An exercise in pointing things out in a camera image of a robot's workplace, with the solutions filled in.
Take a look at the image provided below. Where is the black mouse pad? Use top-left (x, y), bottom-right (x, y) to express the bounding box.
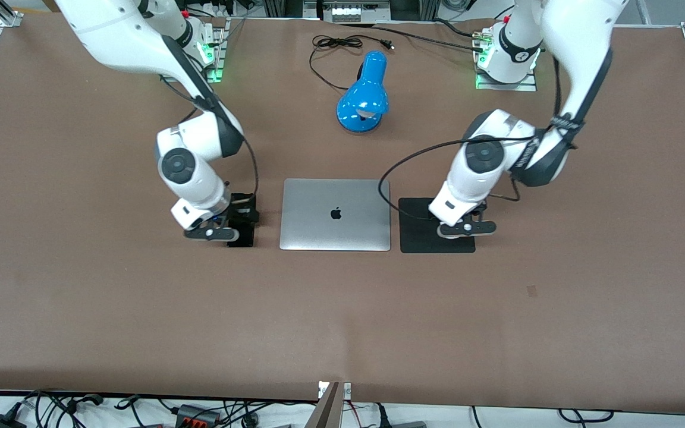
top-left (398, 197), bottom-right (476, 254)

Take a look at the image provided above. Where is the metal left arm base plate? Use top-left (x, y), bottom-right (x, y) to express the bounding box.
top-left (475, 29), bottom-right (538, 92)

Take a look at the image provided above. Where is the black thick base cable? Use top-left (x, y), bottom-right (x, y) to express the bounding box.
top-left (341, 21), bottom-right (487, 54)

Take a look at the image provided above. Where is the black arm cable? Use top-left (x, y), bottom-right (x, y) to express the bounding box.
top-left (378, 55), bottom-right (564, 221)
top-left (160, 76), bottom-right (259, 198)

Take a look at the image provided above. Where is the black smartphone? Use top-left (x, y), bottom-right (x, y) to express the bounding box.
top-left (226, 194), bottom-right (259, 248)

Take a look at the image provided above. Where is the blue desk lamp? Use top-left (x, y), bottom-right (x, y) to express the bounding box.
top-left (336, 50), bottom-right (390, 134)

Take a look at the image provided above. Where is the black box with orange connectors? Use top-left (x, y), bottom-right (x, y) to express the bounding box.
top-left (175, 404), bottom-right (222, 428)

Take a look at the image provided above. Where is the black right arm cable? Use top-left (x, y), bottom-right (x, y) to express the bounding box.
top-left (160, 76), bottom-right (259, 198)

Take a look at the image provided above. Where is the silver closed laptop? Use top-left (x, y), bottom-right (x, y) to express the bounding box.
top-left (279, 178), bottom-right (392, 252)

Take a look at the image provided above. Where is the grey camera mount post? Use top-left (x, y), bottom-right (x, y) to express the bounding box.
top-left (306, 380), bottom-right (353, 428)

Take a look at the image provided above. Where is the black lamp power cord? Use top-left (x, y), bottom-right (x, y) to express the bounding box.
top-left (309, 34), bottom-right (395, 92)

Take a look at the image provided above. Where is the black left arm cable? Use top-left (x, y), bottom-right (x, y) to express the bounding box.
top-left (378, 55), bottom-right (564, 221)

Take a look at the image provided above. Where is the grey power strip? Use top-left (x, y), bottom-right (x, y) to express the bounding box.
top-left (321, 0), bottom-right (392, 23)

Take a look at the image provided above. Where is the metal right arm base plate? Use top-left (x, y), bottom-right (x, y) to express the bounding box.
top-left (161, 18), bottom-right (228, 83)

